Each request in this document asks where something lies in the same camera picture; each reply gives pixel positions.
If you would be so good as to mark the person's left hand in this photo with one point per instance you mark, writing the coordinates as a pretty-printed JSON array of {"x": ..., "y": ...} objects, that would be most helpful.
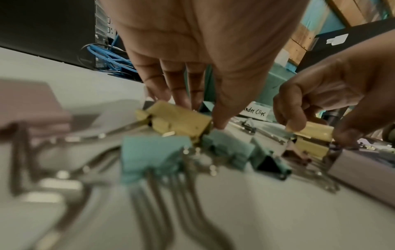
[{"x": 200, "y": 31}]

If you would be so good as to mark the person's right hand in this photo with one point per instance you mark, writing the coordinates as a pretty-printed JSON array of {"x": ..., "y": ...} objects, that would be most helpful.
[{"x": 345, "y": 83}]

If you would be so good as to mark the small yellow binder clip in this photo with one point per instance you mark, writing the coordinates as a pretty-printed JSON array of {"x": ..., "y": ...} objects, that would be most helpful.
[
  {"x": 311, "y": 147},
  {"x": 317, "y": 130}
]

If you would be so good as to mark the large yellow binder clip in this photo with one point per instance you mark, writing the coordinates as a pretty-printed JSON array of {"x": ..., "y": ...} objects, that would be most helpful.
[{"x": 179, "y": 119}]

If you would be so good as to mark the black box with white tape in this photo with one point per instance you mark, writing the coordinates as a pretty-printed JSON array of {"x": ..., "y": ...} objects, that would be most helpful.
[{"x": 348, "y": 41}]

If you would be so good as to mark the wooden crate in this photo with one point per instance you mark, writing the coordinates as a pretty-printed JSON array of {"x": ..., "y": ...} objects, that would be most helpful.
[{"x": 336, "y": 14}]

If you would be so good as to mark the teal storage bin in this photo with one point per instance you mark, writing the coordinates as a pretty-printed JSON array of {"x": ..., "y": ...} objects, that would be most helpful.
[{"x": 274, "y": 83}]

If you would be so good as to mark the small pink binder clip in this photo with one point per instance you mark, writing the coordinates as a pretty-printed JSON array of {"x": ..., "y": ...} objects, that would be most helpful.
[{"x": 296, "y": 152}]

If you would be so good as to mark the large pink binder clip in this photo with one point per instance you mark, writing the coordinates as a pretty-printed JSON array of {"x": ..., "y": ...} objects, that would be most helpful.
[
  {"x": 364, "y": 173},
  {"x": 27, "y": 105}
]

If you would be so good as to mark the white handwritten label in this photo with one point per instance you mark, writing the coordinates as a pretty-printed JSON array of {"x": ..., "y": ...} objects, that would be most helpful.
[{"x": 256, "y": 111}]

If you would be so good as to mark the grey computer case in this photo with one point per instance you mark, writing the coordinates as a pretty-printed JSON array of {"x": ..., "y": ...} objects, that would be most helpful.
[{"x": 103, "y": 22}]

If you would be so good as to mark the small black binder clip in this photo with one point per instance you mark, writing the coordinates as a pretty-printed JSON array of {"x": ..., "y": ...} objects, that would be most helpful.
[{"x": 249, "y": 125}]

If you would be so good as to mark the medium teal binder clip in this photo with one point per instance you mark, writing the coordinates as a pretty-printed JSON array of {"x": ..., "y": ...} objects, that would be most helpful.
[
  {"x": 268, "y": 158},
  {"x": 228, "y": 149}
]

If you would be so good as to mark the large teal binder clip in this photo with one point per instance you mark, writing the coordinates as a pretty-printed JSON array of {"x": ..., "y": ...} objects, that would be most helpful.
[{"x": 151, "y": 156}]

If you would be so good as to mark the black monitor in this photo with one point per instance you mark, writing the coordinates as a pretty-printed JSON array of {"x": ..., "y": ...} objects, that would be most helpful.
[{"x": 46, "y": 26}]

